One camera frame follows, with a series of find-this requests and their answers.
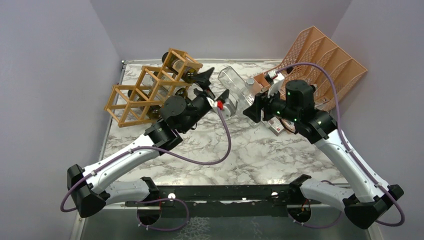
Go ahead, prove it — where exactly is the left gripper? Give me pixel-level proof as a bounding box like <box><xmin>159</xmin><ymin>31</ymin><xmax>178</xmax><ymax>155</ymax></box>
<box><xmin>180</xmin><ymin>68</ymin><xmax>217</xmax><ymax>134</ymax></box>

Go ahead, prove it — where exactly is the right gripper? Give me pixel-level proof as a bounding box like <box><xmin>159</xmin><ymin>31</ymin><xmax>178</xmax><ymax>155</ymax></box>
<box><xmin>243</xmin><ymin>84</ymin><xmax>300</xmax><ymax>123</ymax></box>

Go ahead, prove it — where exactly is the clear bottle silver cap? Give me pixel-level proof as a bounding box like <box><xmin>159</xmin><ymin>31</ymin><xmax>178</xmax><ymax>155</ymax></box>
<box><xmin>245</xmin><ymin>78</ymin><xmax>256</xmax><ymax>96</ymax></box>

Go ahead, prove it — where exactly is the clear glass bottle small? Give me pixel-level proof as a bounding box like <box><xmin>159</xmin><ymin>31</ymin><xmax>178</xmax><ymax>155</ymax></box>
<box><xmin>217</xmin><ymin>66</ymin><xmax>260</xmax><ymax>128</ymax></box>

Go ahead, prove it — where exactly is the dark green wine bottle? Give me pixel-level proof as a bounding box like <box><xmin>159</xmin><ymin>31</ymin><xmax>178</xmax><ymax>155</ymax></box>
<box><xmin>165</xmin><ymin>54</ymin><xmax>198</xmax><ymax>84</ymax></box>
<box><xmin>153</xmin><ymin>71</ymin><xmax>188</xmax><ymax>98</ymax></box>
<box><xmin>133</xmin><ymin>93</ymin><xmax>161</xmax><ymax>121</ymax></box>

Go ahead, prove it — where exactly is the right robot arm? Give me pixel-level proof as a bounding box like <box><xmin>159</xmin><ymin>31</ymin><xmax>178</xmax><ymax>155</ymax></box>
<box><xmin>243</xmin><ymin>80</ymin><xmax>404</xmax><ymax>230</ymax></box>

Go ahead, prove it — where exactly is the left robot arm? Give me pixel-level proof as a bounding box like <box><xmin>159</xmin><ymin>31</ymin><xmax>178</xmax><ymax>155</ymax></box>
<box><xmin>60</xmin><ymin>67</ymin><xmax>232</xmax><ymax>218</ymax></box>

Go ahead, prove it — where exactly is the wooden wine rack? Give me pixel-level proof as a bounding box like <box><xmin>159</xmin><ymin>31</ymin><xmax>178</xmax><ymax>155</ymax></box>
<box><xmin>104</xmin><ymin>48</ymin><xmax>203</xmax><ymax>128</ymax></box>

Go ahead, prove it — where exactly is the small white box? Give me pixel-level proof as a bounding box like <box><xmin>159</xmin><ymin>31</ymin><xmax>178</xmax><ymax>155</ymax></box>
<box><xmin>264</xmin><ymin>117</ymin><xmax>285</xmax><ymax>136</ymax></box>

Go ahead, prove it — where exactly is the orange plastic file organizer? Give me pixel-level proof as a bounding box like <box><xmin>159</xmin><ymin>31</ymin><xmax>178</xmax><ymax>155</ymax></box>
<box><xmin>274</xmin><ymin>26</ymin><xmax>368</xmax><ymax>111</ymax></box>

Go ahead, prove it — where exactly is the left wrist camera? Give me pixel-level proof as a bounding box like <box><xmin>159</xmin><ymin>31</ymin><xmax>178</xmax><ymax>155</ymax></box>
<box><xmin>216</xmin><ymin>99</ymin><xmax>237</xmax><ymax>119</ymax></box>

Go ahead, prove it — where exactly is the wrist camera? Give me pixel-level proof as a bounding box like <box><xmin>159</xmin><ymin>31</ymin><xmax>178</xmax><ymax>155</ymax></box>
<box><xmin>265</xmin><ymin>70</ymin><xmax>285</xmax><ymax>98</ymax></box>
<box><xmin>216</xmin><ymin>99</ymin><xmax>237</xmax><ymax>119</ymax></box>

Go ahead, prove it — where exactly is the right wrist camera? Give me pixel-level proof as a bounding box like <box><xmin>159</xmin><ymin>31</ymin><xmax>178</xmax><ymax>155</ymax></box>
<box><xmin>265</xmin><ymin>70</ymin><xmax>285</xmax><ymax>98</ymax></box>

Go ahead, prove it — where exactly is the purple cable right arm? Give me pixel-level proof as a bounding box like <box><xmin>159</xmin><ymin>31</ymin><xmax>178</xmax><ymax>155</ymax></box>
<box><xmin>274</xmin><ymin>62</ymin><xmax>406</xmax><ymax>228</ymax></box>

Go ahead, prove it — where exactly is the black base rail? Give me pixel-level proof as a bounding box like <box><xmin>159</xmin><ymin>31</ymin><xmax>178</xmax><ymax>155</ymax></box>
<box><xmin>124</xmin><ymin>184</ymin><xmax>306</xmax><ymax>218</ymax></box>

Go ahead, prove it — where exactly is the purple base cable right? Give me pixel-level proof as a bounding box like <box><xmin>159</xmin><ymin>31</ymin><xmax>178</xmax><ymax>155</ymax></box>
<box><xmin>286</xmin><ymin>180</ymin><xmax>344</xmax><ymax>230</ymax></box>

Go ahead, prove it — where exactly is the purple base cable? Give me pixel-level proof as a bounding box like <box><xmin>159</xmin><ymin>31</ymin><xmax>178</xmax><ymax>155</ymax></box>
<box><xmin>136</xmin><ymin>197</ymin><xmax>191</xmax><ymax>232</ymax></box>
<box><xmin>286</xmin><ymin>180</ymin><xmax>344</xmax><ymax>230</ymax></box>

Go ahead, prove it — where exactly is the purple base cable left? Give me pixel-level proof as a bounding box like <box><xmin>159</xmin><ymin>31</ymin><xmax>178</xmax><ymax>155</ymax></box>
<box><xmin>136</xmin><ymin>197</ymin><xmax>191</xmax><ymax>232</ymax></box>

